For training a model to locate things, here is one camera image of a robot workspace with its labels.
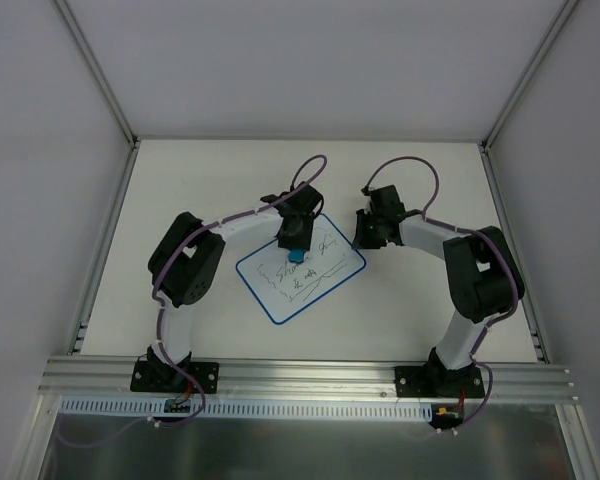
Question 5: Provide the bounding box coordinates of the right aluminium frame post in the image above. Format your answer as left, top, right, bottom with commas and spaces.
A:
483, 1, 586, 364

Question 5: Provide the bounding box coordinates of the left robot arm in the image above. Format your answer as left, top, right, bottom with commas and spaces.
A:
130, 182, 324, 394

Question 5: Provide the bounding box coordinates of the blue foam whiteboard eraser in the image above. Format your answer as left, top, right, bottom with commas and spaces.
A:
288, 249, 306, 264

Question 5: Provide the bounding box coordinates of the blue-framed small whiteboard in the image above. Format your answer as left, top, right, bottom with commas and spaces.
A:
235, 214, 367, 325

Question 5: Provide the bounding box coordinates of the left aluminium frame post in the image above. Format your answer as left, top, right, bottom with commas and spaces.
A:
51, 1, 138, 355

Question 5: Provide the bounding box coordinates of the aluminium mounting rail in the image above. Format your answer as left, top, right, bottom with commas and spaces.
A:
38, 355, 580, 405

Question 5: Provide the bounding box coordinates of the white slotted cable duct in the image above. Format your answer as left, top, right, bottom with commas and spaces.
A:
59, 396, 433, 423

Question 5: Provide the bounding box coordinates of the aluminium frame post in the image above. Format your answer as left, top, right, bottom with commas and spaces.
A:
51, 1, 138, 355
483, 1, 586, 364

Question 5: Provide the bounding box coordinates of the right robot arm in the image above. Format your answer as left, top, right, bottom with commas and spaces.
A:
353, 185, 525, 397

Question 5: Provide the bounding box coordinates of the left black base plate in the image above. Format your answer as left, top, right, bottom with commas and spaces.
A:
130, 352, 220, 394

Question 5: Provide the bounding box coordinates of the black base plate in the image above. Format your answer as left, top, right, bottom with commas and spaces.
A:
130, 352, 220, 394
393, 364, 485, 399

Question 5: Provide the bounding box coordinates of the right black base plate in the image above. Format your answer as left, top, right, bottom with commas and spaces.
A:
393, 364, 485, 399

